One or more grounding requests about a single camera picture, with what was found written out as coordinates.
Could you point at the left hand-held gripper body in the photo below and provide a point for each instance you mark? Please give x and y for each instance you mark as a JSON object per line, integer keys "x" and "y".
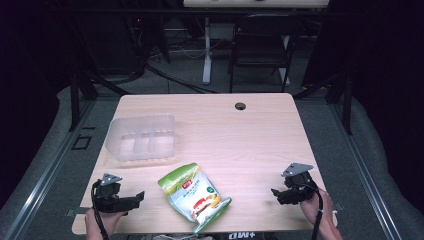
{"x": 107, "y": 196}

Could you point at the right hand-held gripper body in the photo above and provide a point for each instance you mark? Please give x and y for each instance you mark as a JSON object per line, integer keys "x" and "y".
{"x": 298, "y": 186}

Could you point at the person's left hand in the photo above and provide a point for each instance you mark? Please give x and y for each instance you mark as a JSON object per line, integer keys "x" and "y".
{"x": 103, "y": 221}

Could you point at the person's right hand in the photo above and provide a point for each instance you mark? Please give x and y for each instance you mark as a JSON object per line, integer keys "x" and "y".
{"x": 313, "y": 208}

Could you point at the green and white snack bag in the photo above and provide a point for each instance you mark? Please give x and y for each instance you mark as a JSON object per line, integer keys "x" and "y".
{"x": 193, "y": 196}

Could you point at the black label with white print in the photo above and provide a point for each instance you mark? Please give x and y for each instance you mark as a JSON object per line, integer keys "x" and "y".
{"x": 241, "y": 236}

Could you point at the clear plastic container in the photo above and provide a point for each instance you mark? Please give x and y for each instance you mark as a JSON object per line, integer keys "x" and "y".
{"x": 141, "y": 138}

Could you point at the black metal stand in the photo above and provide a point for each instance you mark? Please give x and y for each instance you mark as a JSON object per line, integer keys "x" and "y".
{"x": 346, "y": 100}
{"x": 76, "y": 100}

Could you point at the black chair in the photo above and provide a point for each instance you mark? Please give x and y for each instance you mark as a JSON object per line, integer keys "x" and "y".
{"x": 263, "y": 43}

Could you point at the white desk leg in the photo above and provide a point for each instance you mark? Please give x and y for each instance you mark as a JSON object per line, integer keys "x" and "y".
{"x": 207, "y": 50}

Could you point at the aluminium floor rail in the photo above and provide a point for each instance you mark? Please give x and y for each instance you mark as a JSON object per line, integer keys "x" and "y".
{"x": 50, "y": 166}
{"x": 363, "y": 166}

